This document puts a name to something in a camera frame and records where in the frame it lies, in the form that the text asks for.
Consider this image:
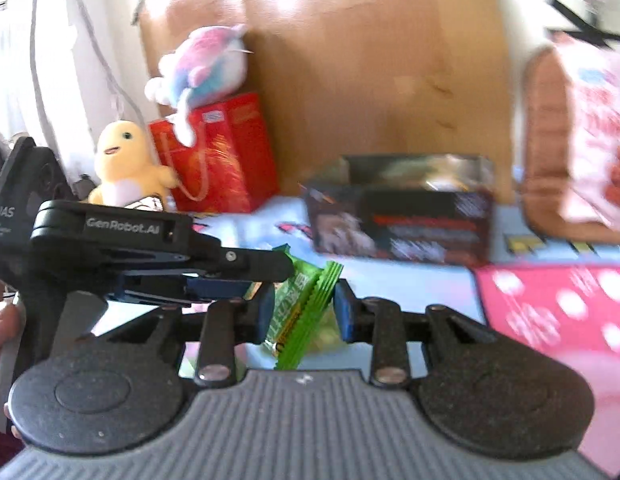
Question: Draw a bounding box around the person's left hand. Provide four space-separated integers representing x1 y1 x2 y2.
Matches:
0 304 21 357

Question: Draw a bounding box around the black printed cardboard box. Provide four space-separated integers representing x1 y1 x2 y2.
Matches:
299 154 497 267

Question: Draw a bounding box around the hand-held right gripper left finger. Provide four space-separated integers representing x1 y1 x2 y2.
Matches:
80 284 276 389

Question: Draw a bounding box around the pastel plush toy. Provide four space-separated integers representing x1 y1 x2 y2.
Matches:
144 24 252 147

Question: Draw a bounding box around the black tape strip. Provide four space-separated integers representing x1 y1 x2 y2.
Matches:
546 0 620 50

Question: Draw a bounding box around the red gift bag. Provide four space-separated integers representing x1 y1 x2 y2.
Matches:
149 91 282 214

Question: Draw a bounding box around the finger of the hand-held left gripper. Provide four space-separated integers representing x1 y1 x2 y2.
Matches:
190 234 296 282
109 276 258 307

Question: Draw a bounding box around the bright green snack packet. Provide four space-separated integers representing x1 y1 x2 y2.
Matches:
261 244 345 372

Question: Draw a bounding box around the printed pig bed sheet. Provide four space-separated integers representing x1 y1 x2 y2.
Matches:
90 194 620 478

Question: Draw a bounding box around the brown seat cushion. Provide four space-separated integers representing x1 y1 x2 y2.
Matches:
519 42 620 243

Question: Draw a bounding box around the yellow plush duck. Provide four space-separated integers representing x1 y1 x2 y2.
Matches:
86 119 179 207

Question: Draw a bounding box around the large pink snack bag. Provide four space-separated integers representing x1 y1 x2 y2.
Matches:
552 30 620 233

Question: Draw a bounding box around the wooden board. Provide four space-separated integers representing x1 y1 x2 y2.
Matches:
139 0 517 207

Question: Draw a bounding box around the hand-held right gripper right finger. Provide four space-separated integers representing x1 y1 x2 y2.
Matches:
334 280 532 389

